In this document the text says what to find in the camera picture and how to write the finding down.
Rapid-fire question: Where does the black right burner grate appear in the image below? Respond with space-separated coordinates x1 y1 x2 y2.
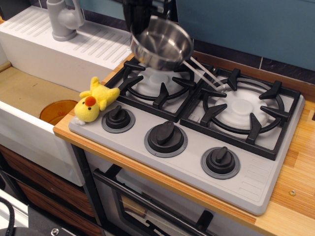
180 68 305 161

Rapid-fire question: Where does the wooden drawer front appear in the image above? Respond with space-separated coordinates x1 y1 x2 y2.
0 146 104 236

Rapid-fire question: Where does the black left stove knob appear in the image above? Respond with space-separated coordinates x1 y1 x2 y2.
101 105 135 134

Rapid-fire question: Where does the stainless steel pan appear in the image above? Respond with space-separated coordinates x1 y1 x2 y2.
130 16 225 91

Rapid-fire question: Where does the black middle stove knob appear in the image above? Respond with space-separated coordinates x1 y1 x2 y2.
144 121 188 158

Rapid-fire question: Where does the grey toy faucet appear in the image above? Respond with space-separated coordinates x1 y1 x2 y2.
46 0 85 41

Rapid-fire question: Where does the black braided cable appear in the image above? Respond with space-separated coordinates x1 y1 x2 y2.
0 196 16 236

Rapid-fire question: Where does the black left burner grate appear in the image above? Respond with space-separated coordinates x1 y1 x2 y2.
106 58 203 123

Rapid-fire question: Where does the black burner grate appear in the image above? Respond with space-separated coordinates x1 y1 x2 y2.
106 58 203 123
180 68 305 161

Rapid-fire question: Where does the yellow stuffed duck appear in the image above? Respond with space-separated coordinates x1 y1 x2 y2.
74 77 120 125

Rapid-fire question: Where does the black right stove knob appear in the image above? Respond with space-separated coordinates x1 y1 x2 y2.
201 147 241 180

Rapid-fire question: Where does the white toy sink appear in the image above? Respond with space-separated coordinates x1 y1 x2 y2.
0 6 130 186

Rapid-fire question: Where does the toy oven door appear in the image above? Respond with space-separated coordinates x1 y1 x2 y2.
93 165 253 236

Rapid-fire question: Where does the black stove knob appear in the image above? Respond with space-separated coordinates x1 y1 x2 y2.
101 105 135 134
144 121 188 158
201 147 241 180

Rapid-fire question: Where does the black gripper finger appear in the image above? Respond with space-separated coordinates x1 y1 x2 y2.
134 0 153 33
123 0 134 29

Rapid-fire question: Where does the grey toy stove top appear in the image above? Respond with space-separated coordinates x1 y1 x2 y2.
69 59 305 215

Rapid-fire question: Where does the orange plastic bowl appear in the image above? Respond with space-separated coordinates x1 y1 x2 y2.
39 100 77 125

